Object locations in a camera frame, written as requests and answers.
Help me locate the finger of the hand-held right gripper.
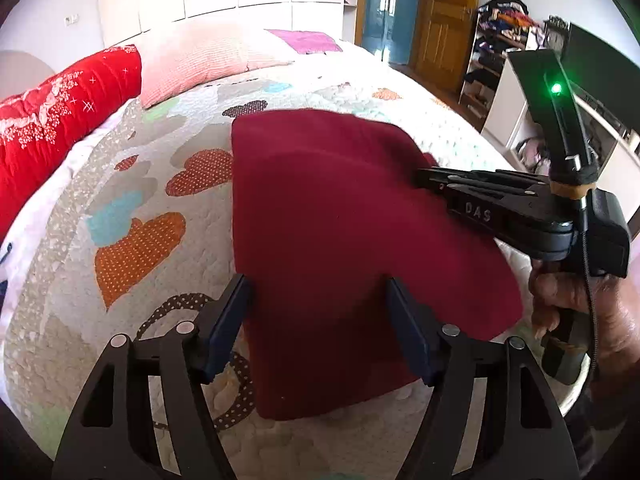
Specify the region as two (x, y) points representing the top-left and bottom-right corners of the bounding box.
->
(439, 181), (538, 201)
(415, 167), (550, 186)

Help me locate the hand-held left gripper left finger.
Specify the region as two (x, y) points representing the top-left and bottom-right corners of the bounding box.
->
(52, 274), (252, 480)

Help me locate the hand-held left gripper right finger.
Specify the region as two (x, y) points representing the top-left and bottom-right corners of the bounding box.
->
(386, 277), (581, 480)

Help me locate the maroon sweater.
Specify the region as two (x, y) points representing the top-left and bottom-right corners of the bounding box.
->
(231, 109), (524, 421)

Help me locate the cluttered clothes rack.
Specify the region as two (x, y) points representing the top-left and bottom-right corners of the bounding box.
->
(459, 0), (545, 122)

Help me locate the person's right hand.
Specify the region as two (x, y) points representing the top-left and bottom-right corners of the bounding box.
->
(529, 259), (640, 387)

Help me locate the white shelf unit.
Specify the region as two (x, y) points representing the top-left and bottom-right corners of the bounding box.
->
(481, 49), (640, 187)

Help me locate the patchwork heart quilt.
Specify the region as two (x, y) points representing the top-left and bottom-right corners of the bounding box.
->
(0, 35), (587, 480)

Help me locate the wooden door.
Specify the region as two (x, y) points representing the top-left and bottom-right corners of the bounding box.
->
(409, 0), (484, 93)

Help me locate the black television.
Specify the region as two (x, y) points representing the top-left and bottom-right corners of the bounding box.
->
(560, 22), (640, 128)

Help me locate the blue door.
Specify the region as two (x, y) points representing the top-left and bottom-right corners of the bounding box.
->
(361, 0), (424, 64)

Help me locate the magenta cloth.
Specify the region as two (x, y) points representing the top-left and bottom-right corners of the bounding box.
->
(266, 29), (344, 56)

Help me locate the pink pillow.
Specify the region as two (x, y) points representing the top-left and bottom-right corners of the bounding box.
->
(140, 22), (312, 110)

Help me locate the red quilted pillow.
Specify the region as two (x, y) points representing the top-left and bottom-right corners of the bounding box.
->
(0, 44), (144, 242)

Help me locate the beige headboard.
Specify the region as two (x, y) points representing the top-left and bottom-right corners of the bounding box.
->
(0, 50), (57, 102)

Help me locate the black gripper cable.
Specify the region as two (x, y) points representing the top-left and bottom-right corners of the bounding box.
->
(577, 199), (602, 373)

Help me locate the dark ornate frame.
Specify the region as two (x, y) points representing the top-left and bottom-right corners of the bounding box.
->
(544, 15), (572, 52)

